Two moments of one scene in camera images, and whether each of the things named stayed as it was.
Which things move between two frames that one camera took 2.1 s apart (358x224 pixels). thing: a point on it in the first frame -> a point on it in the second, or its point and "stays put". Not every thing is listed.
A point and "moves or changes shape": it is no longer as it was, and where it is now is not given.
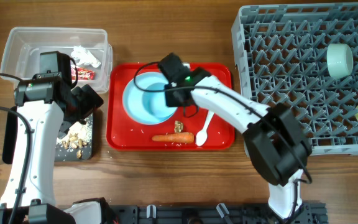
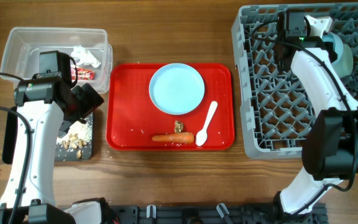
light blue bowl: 154,106 -> 338,48
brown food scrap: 178,126 stays put
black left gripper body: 84,106 stays put
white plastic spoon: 202,135 stays put
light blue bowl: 145,99 moves or changes shape
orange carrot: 184,137 stays put
